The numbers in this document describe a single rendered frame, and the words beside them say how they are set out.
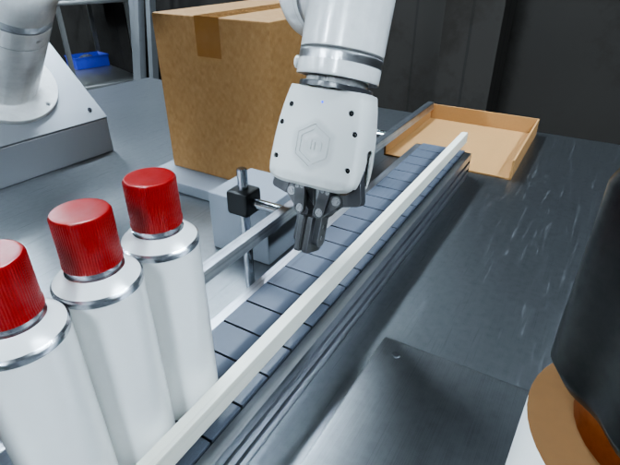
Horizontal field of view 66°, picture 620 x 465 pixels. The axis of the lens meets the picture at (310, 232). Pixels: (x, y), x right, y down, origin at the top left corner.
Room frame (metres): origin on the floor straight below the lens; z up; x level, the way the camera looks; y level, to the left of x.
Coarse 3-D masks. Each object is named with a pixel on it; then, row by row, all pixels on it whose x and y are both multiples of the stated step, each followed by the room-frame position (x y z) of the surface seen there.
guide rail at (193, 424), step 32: (448, 160) 0.77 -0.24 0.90; (416, 192) 0.63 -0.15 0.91; (384, 224) 0.53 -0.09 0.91; (352, 256) 0.45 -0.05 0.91; (320, 288) 0.39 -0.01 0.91; (288, 320) 0.34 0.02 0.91; (256, 352) 0.30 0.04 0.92; (224, 384) 0.26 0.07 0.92; (192, 416) 0.23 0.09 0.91; (160, 448) 0.21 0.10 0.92
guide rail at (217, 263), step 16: (416, 112) 0.84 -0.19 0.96; (400, 128) 0.76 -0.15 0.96; (384, 144) 0.70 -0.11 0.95; (288, 208) 0.47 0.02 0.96; (256, 224) 0.44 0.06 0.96; (272, 224) 0.44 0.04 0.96; (240, 240) 0.40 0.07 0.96; (256, 240) 0.42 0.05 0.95; (224, 256) 0.37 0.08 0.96; (240, 256) 0.39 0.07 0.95; (208, 272) 0.35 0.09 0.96
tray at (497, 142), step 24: (432, 120) 1.20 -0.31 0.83; (456, 120) 1.19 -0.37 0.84; (480, 120) 1.16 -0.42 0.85; (504, 120) 1.13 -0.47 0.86; (528, 120) 1.11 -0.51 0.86; (408, 144) 1.03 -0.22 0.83; (432, 144) 1.03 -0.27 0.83; (480, 144) 1.03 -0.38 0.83; (504, 144) 1.03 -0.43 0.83; (528, 144) 0.99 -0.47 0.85; (480, 168) 0.89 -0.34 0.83; (504, 168) 0.89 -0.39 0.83
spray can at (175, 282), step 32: (128, 192) 0.27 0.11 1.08; (160, 192) 0.27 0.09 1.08; (160, 224) 0.26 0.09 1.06; (192, 224) 0.29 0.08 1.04; (160, 256) 0.25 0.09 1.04; (192, 256) 0.27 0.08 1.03; (160, 288) 0.25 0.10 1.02; (192, 288) 0.26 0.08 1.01; (160, 320) 0.25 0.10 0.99; (192, 320) 0.26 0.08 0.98; (192, 352) 0.26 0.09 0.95; (192, 384) 0.26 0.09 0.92
